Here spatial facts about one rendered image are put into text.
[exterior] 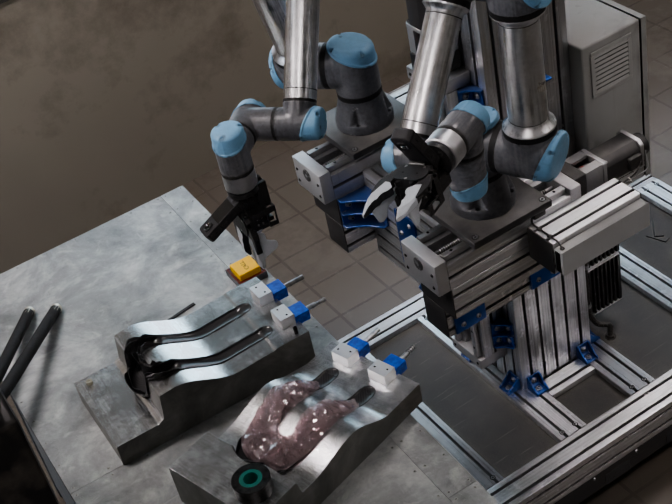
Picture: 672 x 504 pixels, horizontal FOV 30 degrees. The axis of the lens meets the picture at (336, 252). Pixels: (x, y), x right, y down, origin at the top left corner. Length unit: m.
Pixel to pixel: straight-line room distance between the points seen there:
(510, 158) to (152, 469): 1.03
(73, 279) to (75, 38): 1.45
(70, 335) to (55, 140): 1.65
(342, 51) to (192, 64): 1.84
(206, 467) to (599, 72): 1.32
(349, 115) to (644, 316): 1.14
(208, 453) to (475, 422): 1.10
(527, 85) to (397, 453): 0.81
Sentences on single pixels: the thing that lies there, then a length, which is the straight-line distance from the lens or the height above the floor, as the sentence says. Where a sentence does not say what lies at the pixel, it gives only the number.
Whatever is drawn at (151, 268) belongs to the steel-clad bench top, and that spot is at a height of 0.80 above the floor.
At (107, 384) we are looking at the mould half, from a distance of 2.95.
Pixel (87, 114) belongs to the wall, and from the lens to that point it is 4.77.
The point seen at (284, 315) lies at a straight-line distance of 2.88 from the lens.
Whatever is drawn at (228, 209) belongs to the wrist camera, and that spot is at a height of 1.18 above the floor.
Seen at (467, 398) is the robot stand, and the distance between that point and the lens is 3.59.
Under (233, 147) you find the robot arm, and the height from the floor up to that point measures 1.33.
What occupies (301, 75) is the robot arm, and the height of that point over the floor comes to 1.40.
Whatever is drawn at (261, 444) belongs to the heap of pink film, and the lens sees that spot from 2.64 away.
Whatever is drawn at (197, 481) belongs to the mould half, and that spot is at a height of 0.91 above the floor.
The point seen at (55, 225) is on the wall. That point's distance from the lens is 4.92.
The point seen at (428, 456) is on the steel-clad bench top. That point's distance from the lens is 2.66.
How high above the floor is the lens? 2.78
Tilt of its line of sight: 38 degrees down
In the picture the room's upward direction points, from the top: 13 degrees counter-clockwise
